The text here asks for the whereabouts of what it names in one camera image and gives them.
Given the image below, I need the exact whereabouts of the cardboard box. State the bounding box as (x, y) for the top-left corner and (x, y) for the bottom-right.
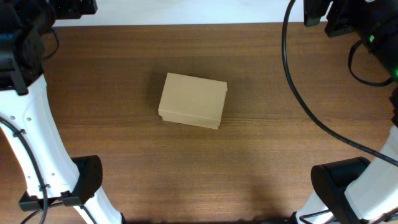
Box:
(158, 73), (228, 129)

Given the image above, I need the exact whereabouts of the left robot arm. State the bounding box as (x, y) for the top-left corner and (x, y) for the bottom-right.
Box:
(1, 0), (125, 223)

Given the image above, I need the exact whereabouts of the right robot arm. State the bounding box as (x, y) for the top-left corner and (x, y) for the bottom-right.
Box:
(282, 0), (397, 223)

